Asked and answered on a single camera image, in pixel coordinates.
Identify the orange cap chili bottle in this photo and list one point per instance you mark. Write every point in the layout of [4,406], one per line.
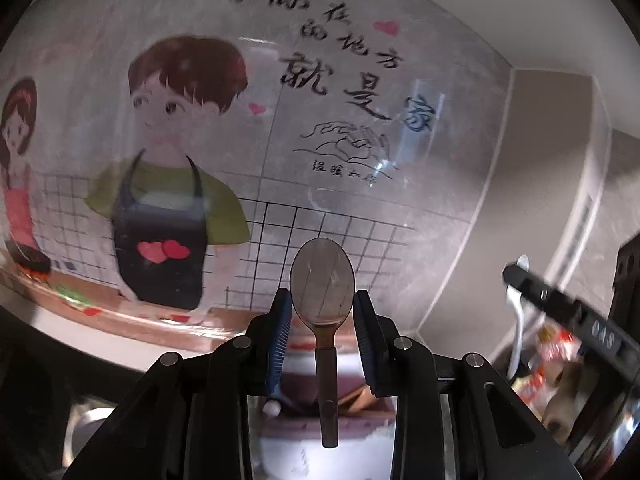
[550,355]

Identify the purple plastic utensil holder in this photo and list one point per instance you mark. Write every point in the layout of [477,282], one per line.
[300,422]

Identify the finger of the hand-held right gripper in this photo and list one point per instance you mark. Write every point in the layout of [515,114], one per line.
[555,300]

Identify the white plastic spoon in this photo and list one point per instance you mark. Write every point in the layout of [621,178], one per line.
[518,320]

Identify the white round utensil end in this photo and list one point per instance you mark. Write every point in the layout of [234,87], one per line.
[272,408]

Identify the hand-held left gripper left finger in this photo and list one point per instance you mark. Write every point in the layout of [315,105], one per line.
[280,345]

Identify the wooden spoon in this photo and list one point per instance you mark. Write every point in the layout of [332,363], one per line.
[361,400]

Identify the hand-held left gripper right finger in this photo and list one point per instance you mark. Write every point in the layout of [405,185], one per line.
[365,345]

